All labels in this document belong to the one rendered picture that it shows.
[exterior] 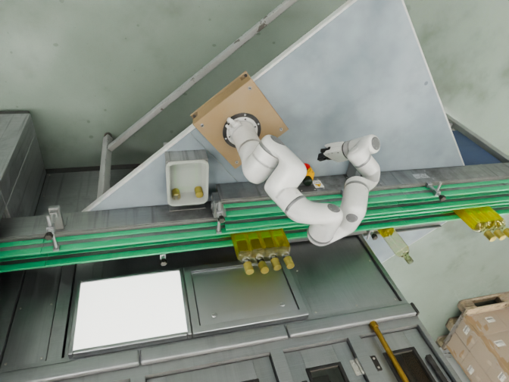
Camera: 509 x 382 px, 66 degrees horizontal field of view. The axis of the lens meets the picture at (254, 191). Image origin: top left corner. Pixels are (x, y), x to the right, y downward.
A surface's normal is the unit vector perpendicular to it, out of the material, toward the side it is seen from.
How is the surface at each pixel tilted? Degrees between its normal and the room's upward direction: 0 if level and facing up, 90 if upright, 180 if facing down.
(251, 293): 90
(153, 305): 90
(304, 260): 90
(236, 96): 0
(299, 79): 0
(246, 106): 0
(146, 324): 90
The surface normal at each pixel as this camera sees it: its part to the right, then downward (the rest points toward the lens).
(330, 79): 0.25, 0.58
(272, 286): 0.08, -0.81
